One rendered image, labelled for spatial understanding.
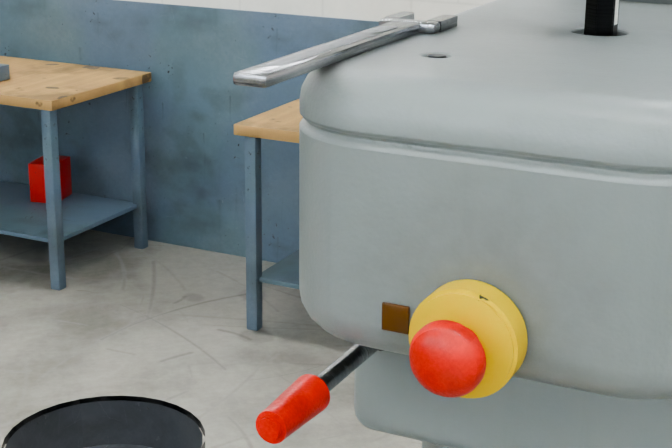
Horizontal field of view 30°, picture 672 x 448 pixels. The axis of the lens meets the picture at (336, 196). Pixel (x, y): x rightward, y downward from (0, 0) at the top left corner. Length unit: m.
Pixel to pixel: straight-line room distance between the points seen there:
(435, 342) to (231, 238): 5.53
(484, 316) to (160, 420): 2.62
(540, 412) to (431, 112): 0.22
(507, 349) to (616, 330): 0.06
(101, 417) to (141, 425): 0.10
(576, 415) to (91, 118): 5.75
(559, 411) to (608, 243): 0.18
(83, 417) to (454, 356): 2.68
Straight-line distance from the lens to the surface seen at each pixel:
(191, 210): 6.22
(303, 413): 0.71
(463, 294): 0.64
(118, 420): 3.28
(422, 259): 0.67
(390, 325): 0.69
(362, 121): 0.66
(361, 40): 0.73
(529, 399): 0.78
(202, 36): 5.98
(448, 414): 0.81
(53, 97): 5.58
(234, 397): 4.68
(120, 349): 5.13
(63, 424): 3.26
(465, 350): 0.62
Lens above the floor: 2.02
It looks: 16 degrees down
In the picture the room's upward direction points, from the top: 1 degrees clockwise
